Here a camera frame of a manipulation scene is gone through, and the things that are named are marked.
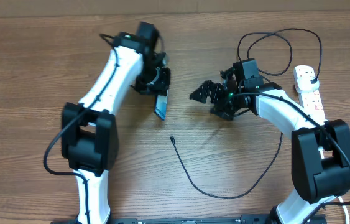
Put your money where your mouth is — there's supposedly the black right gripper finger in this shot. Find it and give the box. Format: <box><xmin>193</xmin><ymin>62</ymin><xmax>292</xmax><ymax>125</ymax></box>
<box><xmin>190</xmin><ymin>80</ymin><xmax>214</xmax><ymax>103</ymax></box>
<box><xmin>210</xmin><ymin>107</ymin><xmax>234</xmax><ymax>121</ymax></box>

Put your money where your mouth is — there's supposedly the Galaxy S24+ smartphone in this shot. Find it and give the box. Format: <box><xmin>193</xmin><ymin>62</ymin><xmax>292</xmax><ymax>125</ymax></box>
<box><xmin>154</xmin><ymin>90</ymin><xmax>169</xmax><ymax>121</ymax></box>

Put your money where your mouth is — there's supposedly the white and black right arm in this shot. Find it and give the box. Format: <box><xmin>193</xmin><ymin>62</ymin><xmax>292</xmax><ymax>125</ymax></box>
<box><xmin>190</xmin><ymin>59</ymin><xmax>350</xmax><ymax>223</ymax></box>

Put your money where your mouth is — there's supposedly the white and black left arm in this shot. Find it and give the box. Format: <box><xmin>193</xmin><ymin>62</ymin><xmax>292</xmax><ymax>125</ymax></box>
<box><xmin>58</xmin><ymin>22</ymin><xmax>171</xmax><ymax>223</ymax></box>

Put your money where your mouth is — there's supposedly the white charger plug adapter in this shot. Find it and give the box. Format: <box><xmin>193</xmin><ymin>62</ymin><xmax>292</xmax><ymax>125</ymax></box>
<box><xmin>295</xmin><ymin>77</ymin><xmax>320</xmax><ymax>93</ymax></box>

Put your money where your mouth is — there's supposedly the white power strip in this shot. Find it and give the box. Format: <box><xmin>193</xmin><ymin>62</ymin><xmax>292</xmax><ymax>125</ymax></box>
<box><xmin>293</xmin><ymin>65</ymin><xmax>327</xmax><ymax>121</ymax></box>

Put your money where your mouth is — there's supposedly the black USB charging cable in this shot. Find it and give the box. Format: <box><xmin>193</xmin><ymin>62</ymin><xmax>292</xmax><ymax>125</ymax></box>
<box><xmin>169</xmin><ymin>28</ymin><xmax>323</xmax><ymax>200</ymax></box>

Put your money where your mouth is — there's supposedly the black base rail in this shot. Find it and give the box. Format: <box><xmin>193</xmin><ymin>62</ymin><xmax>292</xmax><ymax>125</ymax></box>
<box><xmin>50</xmin><ymin>213</ymin><xmax>328</xmax><ymax>224</ymax></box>

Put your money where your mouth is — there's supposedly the white power strip cord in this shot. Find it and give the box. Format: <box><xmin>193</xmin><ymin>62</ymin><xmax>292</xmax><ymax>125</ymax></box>
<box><xmin>317</xmin><ymin>146</ymin><xmax>350</xmax><ymax>224</ymax></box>

